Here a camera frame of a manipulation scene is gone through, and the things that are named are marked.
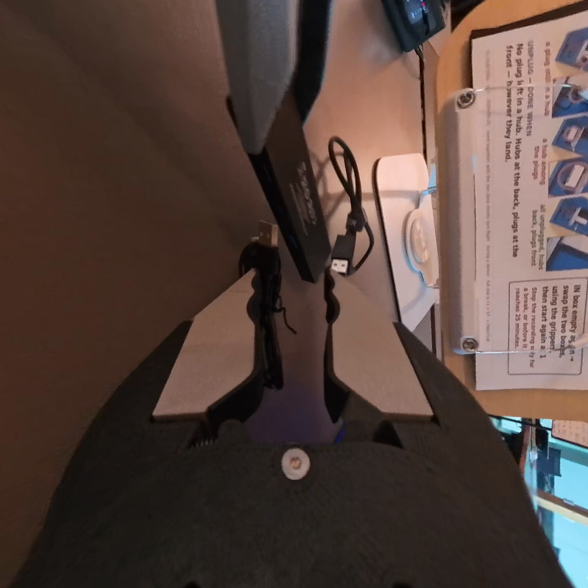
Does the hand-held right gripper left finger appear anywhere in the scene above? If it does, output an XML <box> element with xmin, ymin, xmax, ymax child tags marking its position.
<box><xmin>151</xmin><ymin>268</ymin><xmax>267</xmax><ymax>424</ymax></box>

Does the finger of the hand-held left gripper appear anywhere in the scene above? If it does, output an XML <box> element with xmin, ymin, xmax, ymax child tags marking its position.
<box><xmin>215</xmin><ymin>0</ymin><xmax>301</xmax><ymax>154</ymax></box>
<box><xmin>288</xmin><ymin>0</ymin><xmax>333</xmax><ymax>123</ymax></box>

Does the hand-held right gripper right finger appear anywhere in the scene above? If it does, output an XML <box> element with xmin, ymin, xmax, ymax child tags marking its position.
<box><xmin>323</xmin><ymin>270</ymin><xmax>435</xmax><ymax>423</ymax></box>

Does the black usb cable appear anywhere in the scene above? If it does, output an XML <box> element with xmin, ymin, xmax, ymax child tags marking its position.
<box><xmin>327</xmin><ymin>136</ymin><xmax>376</xmax><ymax>279</ymax></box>
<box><xmin>238</xmin><ymin>220</ymin><xmax>297</xmax><ymax>391</ymax></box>

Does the black bar usb hub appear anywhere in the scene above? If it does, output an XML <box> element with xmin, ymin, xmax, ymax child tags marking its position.
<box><xmin>227</xmin><ymin>89</ymin><xmax>332</xmax><ymax>284</ymax></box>

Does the wooden display board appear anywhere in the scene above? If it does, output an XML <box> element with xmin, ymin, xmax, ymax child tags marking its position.
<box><xmin>434</xmin><ymin>0</ymin><xmax>588</xmax><ymax>420</ymax></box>

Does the printed instruction sheet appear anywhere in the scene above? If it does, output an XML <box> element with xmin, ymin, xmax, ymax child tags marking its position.
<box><xmin>470</xmin><ymin>9</ymin><xmax>588</xmax><ymax>392</ymax></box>

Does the small black camera device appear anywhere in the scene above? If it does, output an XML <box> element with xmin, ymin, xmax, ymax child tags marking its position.
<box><xmin>380</xmin><ymin>0</ymin><xmax>447</xmax><ymax>52</ymax></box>

